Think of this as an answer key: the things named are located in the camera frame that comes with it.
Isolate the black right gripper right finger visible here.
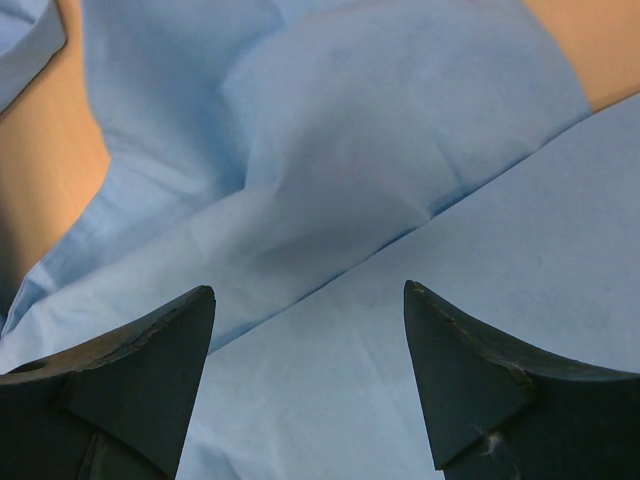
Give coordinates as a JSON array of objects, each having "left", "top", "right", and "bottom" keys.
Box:
[{"left": 404, "top": 281, "right": 639, "bottom": 479}]

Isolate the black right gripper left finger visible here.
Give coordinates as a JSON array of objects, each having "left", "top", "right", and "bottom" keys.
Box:
[{"left": 1, "top": 286, "right": 215, "bottom": 479}]

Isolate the light blue long sleeve shirt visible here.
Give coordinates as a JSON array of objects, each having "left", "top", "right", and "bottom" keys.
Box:
[{"left": 1, "top": 1, "right": 639, "bottom": 479}]

